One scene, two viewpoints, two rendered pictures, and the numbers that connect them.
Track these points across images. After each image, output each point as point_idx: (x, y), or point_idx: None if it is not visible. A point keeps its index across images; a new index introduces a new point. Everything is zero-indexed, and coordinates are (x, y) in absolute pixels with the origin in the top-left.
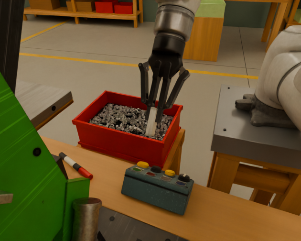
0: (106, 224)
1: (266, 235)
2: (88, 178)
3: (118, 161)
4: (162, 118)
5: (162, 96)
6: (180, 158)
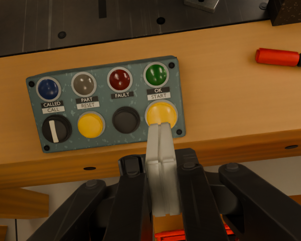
0: (163, 10)
1: None
2: (259, 49)
3: (239, 129)
4: None
5: (126, 202)
6: None
